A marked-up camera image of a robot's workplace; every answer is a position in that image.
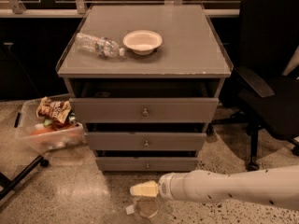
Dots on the grey drawer cabinet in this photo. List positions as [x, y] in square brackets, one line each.
[190, 51]

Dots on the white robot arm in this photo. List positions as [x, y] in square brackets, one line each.
[278, 187]

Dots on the clear plastic storage bin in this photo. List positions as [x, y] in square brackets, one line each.
[28, 123]

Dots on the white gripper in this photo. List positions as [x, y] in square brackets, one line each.
[165, 187]

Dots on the grey drawer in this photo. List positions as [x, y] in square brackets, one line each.
[145, 161]
[145, 136]
[144, 101]

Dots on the black wheeled stand leg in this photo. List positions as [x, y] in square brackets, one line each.
[8, 185]

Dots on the small white paper scrap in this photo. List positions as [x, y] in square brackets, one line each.
[130, 209]

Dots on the grey bottom drawer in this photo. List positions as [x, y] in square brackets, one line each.
[145, 161]

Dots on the black office chair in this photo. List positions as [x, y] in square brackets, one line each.
[264, 83]

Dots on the grey top drawer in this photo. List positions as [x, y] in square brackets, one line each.
[144, 101]

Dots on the clear plastic water bottle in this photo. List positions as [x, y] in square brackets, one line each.
[100, 45]

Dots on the grey middle drawer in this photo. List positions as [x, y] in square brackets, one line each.
[145, 136]

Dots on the white paper bowl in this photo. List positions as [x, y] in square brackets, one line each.
[142, 42]

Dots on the brown snack bag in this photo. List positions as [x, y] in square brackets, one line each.
[54, 110]

